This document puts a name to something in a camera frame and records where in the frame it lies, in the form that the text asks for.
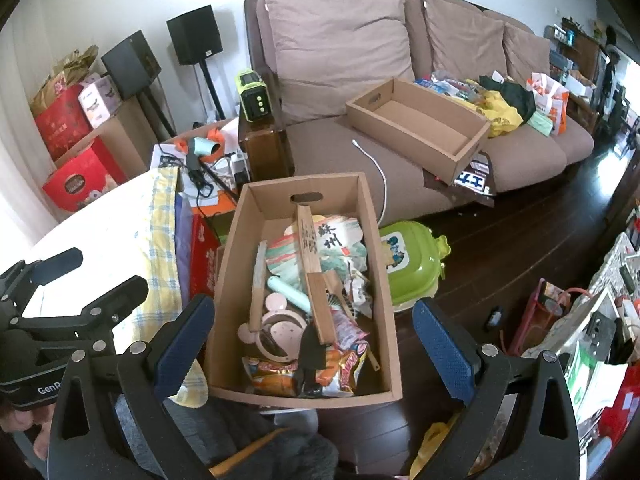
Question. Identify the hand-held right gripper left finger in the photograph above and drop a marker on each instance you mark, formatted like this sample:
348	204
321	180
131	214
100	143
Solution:
185	340

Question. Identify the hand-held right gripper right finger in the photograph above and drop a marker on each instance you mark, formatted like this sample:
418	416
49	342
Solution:
442	345

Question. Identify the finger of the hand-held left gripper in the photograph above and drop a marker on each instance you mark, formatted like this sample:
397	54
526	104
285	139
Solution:
55	262
125	295

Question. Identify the orange snack packet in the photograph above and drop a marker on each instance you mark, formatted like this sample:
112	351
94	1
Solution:
272	377
347	367

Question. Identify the pink mouse-ear handheld fan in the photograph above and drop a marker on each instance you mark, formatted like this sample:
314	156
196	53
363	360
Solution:
280	330

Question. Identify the pink packet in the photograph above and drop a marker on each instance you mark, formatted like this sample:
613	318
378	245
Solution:
347	330

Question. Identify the deep cardboard box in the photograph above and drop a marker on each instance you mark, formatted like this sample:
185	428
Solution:
240	240

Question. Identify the black folding fan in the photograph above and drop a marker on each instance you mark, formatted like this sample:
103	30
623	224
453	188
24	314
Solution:
311	355

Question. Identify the wooden folding fan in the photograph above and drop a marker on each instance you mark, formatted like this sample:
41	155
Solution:
317	300

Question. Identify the painted paper hand fan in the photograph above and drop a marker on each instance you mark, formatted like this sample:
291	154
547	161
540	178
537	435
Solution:
335	242

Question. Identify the person's left hand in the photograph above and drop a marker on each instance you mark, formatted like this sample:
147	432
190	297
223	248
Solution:
15	420

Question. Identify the red gift box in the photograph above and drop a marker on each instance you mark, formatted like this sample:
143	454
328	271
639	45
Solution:
82	180

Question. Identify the red drink carton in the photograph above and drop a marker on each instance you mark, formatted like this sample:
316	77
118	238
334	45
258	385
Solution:
204	255

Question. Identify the yellow plaid tablecloth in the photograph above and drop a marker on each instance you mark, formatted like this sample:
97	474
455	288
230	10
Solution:
160	200

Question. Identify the red floor bag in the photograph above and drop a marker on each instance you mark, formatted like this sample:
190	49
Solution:
540	317

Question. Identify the white printed leaflet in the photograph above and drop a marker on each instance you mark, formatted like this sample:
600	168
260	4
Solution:
167	162

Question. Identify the red gift bag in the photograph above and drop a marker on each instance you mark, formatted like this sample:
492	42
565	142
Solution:
62	122

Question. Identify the large brown carton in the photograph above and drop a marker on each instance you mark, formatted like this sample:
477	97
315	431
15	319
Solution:
125	140

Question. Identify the white storage crate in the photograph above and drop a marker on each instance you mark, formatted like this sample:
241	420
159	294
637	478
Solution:
595	375

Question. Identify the light blue hair dryer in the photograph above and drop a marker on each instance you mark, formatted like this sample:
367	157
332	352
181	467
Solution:
207	149

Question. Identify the black snack packet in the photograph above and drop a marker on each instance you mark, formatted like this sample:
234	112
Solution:
475	180

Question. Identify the white and pink box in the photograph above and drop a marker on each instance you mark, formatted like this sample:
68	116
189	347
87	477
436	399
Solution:
100	100

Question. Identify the gold paper bag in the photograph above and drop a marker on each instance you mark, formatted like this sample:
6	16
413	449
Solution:
62	72

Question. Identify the brown sofa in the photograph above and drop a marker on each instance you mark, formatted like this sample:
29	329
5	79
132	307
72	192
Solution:
530	160

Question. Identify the black speaker on stand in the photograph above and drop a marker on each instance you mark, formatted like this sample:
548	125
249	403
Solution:
130	65
195	35

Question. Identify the shallow cardboard box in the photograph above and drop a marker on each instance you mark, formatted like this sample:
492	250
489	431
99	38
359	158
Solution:
415	125

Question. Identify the green portable radio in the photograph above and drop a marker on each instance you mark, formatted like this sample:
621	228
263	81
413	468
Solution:
255	95

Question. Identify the dark green cloth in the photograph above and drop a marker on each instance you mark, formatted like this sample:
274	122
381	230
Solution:
515	97

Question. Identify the orange and white bag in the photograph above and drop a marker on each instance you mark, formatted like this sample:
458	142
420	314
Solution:
550	102

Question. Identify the small brown cushion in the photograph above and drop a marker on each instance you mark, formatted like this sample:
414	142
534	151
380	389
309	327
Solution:
465	35
527	55

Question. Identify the large brown cushion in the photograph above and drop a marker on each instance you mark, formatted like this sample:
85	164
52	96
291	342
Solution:
340	55

